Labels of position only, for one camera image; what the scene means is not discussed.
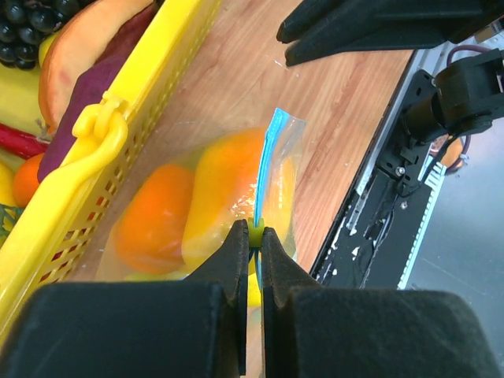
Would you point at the cherry tomato sprig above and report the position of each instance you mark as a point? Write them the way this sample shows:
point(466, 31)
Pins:
point(9, 217)

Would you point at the clear zip top bag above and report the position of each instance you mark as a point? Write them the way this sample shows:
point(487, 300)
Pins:
point(283, 138)

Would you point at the papaya slice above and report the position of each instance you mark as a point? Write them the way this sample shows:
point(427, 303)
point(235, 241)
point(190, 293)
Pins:
point(76, 48)

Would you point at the orange fruit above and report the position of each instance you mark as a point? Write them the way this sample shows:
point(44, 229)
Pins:
point(149, 233)
point(25, 182)

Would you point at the dark grape bunch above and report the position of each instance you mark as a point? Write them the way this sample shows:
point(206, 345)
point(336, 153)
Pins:
point(26, 24)

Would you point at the red chili pepper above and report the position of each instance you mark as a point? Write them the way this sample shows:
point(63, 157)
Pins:
point(21, 144)

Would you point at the yellow pear fruit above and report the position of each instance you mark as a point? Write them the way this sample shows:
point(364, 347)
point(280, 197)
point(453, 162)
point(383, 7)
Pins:
point(19, 100)

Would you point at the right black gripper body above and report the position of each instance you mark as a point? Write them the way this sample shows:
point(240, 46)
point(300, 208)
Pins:
point(411, 25)

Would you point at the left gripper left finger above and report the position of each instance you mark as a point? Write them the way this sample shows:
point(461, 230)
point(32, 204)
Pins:
point(195, 327)

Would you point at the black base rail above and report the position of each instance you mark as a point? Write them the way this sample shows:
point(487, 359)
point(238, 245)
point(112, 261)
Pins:
point(374, 239)

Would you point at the yellow mango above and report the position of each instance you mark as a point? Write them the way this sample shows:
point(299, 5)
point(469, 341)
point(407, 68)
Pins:
point(224, 192)

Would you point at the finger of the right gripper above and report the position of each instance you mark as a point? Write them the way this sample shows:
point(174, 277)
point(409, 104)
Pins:
point(396, 37)
point(311, 19)

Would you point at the large yellow lemon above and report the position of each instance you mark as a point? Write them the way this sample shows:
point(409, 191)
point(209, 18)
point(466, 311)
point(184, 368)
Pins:
point(253, 290)

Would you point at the yellow plastic basket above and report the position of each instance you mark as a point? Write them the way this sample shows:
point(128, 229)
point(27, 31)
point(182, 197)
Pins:
point(56, 226)

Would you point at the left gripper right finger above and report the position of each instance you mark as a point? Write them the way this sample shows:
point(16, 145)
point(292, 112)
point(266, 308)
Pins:
point(310, 330)

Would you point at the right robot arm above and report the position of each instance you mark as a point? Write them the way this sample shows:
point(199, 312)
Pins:
point(468, 94)

